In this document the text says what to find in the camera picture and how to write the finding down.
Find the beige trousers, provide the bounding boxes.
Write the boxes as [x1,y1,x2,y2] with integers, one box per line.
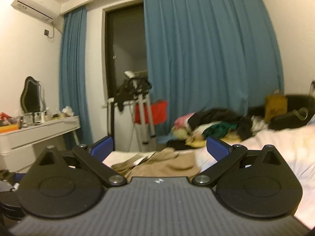
[111,147,201,181]

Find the pile of mixed clothes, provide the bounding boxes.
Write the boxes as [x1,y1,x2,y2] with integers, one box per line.
[167,107,269,150]

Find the white garment steamer stand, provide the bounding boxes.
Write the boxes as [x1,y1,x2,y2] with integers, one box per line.
[105,70,156,151]

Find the narrow blue curtain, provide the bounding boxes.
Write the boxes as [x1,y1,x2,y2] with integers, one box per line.
[59,5,93,145]

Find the red cloth bag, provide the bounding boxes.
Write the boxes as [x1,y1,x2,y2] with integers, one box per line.
[133,100,168,125]

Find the yellow brown paper bag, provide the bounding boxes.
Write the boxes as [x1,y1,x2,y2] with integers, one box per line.
[264,94,288,123]

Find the white dressing table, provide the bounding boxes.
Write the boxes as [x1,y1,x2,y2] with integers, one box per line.
[0,116,80,173]

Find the black bag on bed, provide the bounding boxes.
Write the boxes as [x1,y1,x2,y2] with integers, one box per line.
[248,94,314,131]

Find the dark window door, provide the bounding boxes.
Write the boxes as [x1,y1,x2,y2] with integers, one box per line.
[103,3,147,98]

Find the large blue curtain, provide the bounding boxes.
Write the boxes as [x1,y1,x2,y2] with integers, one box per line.
[144,0,284,135]

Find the white air conditioner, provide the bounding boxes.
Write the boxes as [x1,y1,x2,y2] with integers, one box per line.
[11,0,61,23]

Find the wavy frame vanity mirror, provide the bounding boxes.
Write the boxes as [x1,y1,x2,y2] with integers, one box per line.
[20,76,46,113]

